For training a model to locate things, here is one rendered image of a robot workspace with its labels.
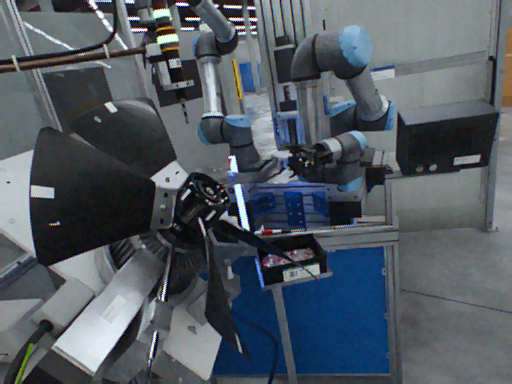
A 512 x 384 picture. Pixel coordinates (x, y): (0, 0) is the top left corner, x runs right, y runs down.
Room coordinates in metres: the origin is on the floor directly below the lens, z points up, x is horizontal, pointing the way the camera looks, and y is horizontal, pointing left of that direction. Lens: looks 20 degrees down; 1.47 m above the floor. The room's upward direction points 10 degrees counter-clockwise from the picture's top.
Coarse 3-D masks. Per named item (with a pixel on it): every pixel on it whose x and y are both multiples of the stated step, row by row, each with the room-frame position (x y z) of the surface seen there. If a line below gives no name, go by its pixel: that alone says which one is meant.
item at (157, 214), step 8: (160, 192) 0.69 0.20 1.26; (168, 192) 0.70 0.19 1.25; (176, 192) 0.72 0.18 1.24; (160, 200) 0.68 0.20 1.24; (168, 200) 0.70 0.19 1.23; (168, 208) 0.70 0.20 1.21; (152, 216) 0.66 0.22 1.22; (160, 216) 0.68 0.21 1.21; (168, 216) 0.69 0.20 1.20; (152, 224) 0.66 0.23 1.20; (160, 224) 0.67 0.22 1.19; (168, 224) 0.69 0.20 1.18
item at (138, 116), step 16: (96, 112) 0.87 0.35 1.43; (112, 112) 0.89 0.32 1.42; (128, 112) 0.90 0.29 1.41; (144, 112) 0.92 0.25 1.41; (80, 128) 0.83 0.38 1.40; (96, 128) 0.84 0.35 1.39; (112, 128) 0.85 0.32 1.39; (128, 128) 0.86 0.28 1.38; (144, 128) 0.87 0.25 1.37; (160, 128) 0.89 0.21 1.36; (96, 144) 0.82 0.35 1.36; (112, 144) 0.83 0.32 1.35; (128, 144) 0.83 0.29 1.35; (144, 144) 0.84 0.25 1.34; (160, 144) 0.85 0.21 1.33; (128, 160) 0.81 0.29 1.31; (144, 160) 0.81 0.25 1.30; (160, 160) 0.82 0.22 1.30
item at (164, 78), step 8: (152, 48) 0.82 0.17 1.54; (152, 56) 0.81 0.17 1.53; (160, 56) 0.82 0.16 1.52; (160, 64) 0.82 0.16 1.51; (160, 72) 0.82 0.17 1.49; (160, 80) 0.83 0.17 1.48; (168, 80) 0.82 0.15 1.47; (192, 80) 0.85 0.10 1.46; (168, 88) 0.82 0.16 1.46; (176, 88) 0.81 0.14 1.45
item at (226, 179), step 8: (200, 168) 1.09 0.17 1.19; (208, 168) 1.09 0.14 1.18; (216, 168) 1.10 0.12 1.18; (216, 176) 1.00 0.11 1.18; (224, 176) 0.99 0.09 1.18; (232, 176) 1.00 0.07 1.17; (240, 176) 1.02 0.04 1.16; (248, 176) 1.06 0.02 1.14; (224, 184) 0.89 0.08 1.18; (232, 184) 0.90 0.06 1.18
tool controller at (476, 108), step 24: (408, 120) 1.04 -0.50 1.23; (432, 120) 1.01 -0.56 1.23; (456, 120) 0.99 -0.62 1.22; (480, 120) 0.97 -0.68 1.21; (408, 144) 1.03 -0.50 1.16; (432, 144) 1.01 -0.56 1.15; (456, 144) 1.00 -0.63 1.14; (480, 144) 0.99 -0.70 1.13; (408, 168) 1.05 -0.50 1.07; (432, 168) 1.02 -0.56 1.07; (456, 168) 1.03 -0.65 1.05
